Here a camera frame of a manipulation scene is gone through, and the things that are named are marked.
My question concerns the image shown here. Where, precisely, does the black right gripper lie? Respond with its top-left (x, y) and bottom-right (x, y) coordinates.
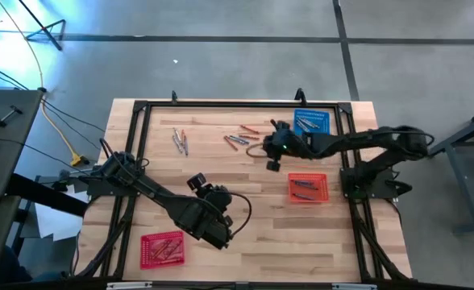
top-left (263, 118), bottom-right (315, 173)

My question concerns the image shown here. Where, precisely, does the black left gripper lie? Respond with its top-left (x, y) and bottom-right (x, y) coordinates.
top-left (187, 172), bottom-right (235, 229)

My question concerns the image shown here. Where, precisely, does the blue plastic basket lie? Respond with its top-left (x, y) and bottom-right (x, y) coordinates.
top-left (293, 108), bottom-right (331, 139)

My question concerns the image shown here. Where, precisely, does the orange plastic basket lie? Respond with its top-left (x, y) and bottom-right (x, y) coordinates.
top-left (287, 172), bottom-right (330, 204)

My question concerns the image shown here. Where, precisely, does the red plastic basket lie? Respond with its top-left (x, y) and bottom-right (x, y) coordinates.
top-left (139, 230), bottom-right (185, 270)

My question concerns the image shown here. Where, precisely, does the black side clamp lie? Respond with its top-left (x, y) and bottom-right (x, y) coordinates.
top-left (51, 168), bottom-right (105, 193)

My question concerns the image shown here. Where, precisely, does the white paper sheet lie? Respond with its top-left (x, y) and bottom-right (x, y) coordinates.
top-left (33, 184), bottom-right (89, 242)

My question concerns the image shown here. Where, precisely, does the black desk beam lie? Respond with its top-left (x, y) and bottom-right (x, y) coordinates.
top-left (5, 172), bottom-right (89, 218)

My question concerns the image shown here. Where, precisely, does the person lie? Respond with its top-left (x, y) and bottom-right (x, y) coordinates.
top-left (0, 241), bottom-right (32, 283)

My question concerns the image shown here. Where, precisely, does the black floor stand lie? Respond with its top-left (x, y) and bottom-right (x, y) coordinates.
top-left (17, 0), bottom-right (67, 52)

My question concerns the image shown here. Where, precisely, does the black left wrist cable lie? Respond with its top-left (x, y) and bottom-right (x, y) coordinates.
top-left (228, 192), bottom-right (253, 238)

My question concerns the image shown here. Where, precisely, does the black aluminium table frame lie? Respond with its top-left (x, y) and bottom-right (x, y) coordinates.
top-left (70, 99), bottom-right (414, 285)

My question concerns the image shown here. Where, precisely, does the silver bracket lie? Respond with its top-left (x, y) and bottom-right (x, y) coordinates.
top-left (106, 281), bottom-right (154, 290)
top-left (331, 283), bottom-right (379, 290)

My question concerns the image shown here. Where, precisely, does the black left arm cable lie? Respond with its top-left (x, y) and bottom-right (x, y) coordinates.
top-left (98, 138), bottom-right (121, 162)

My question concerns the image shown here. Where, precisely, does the yellow cable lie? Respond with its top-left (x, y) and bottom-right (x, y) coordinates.
top-left (0, 0), bottom-right (91, 167)

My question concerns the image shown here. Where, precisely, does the black clamp with handle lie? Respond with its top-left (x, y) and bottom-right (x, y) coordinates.
top-left (0, 105), bottom-right (23, 131)

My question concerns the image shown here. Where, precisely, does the black floor cable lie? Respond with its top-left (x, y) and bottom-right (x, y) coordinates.
top-left (0, 60), bottom-right (107, 134)

